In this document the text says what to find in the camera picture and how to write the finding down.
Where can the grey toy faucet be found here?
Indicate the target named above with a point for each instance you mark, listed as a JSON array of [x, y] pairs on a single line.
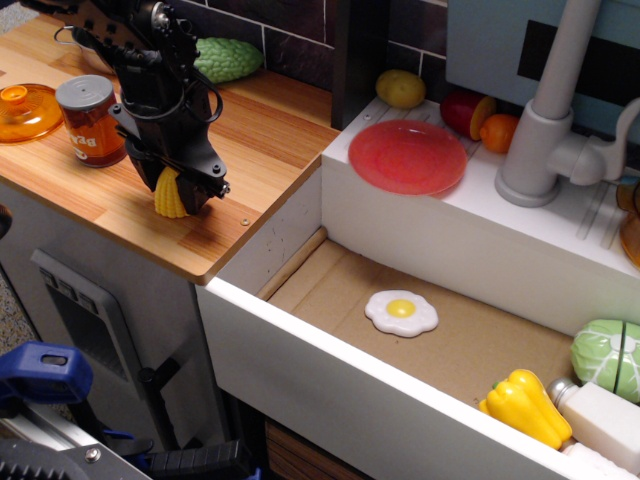
[[543, 147]]

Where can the yellow toy bell pepper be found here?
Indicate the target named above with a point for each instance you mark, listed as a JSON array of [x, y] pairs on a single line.
[[521, 402]]

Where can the red toy apple half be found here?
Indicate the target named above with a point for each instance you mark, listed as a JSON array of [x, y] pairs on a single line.
[[465, 112]]

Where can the blue clamp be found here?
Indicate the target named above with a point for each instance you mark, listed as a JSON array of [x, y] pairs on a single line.
[[44, 373]]

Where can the toy fried egg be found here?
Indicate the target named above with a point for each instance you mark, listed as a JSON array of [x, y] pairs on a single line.
[[401, 313]]

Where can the green toy bitter gourd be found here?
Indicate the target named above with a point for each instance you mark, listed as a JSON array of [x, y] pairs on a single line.
[[223, 60]]

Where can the white toy bottle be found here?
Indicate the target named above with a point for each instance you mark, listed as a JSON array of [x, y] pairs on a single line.
[[600, 420]]

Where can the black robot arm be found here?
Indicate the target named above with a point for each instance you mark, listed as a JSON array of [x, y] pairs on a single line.
[[151, 50]]

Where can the yellow toy potato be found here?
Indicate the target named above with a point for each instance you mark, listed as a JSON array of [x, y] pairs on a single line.
[[400, 89]]

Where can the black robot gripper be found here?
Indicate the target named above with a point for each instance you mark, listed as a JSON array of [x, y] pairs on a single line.
[[177, 136]]

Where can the orange transparent pot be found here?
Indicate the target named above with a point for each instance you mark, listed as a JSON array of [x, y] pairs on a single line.
[[627, 198]]

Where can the yellow toy corn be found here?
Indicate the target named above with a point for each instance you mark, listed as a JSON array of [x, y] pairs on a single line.
[[166, 197]]

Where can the orange toy beans can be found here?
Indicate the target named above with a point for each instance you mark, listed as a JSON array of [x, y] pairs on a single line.
[[85, 102]]

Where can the green toy cabbage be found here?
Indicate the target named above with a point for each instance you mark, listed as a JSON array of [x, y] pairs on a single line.
[[606, 353]]

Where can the grey toy oven door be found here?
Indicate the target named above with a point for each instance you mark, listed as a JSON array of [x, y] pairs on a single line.
[[95, 324]]

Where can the steel cooking pot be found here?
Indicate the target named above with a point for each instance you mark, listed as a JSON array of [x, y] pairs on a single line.
[[74, 36]]

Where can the white toy sink basin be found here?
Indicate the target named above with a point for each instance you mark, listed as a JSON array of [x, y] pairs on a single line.
[[288, 334]]

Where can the orange transparent pot lid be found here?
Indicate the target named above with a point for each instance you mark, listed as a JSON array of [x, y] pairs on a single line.
[[28, 112]]

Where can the orange toy fruit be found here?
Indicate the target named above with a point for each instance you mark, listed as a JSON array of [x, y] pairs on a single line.
[[497, 132]]

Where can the red plastic plate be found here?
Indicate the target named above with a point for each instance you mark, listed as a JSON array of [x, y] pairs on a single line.
[[408, 157]]

